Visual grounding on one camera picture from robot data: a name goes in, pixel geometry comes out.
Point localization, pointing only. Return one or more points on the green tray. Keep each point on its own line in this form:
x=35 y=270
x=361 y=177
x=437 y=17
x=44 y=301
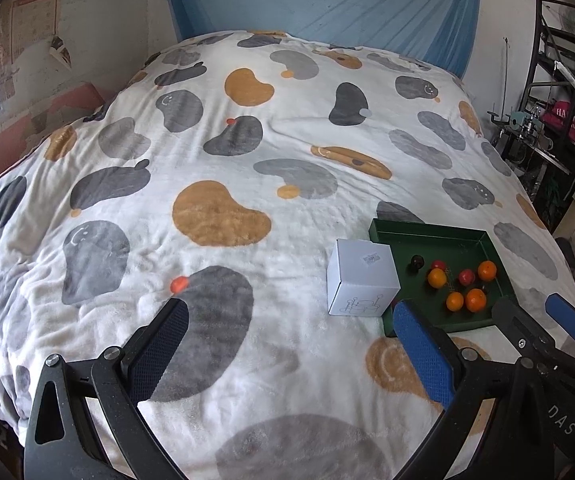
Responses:
x=447 y=245

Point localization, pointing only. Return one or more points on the orange cherry tomato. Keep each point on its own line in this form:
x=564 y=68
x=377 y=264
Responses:
x=454 y=301
x=437 y=278

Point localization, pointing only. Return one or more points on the red cherry tomato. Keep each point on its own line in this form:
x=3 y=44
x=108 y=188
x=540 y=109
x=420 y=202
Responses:
x=438 y=264

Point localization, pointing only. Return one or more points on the red wax apple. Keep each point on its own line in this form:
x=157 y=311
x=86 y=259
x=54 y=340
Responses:
x=466 y=276

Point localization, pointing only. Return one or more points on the black metal shelf rack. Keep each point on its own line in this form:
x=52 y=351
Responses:
x=539 y=15
x=517 y=122

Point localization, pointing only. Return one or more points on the blue mesh curtain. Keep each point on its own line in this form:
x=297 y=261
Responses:
x=317 y=0

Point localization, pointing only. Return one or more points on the torn paper on wall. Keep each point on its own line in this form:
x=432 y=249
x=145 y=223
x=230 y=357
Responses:
x=61 y=54

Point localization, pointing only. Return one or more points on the mandarin orange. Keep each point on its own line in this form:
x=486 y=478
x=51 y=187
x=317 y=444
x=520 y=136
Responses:
x=476 y=300
x=487 y=270

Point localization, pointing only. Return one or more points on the pink bag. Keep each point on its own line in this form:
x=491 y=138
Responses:
x=562 y=112

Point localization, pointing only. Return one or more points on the white cardboard box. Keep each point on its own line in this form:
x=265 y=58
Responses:
x=357 y=275

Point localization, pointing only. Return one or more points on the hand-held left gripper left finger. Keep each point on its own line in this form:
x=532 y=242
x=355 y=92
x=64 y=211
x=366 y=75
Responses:
x=160 y=350

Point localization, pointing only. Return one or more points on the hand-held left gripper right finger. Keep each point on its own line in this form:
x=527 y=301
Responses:
x=425 y=355

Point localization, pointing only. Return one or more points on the white blanket with bean print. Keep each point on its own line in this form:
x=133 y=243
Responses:
x=267 y=135

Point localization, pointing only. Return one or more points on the red wall calendar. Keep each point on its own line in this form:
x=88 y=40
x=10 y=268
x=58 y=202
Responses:
x=34 y=15

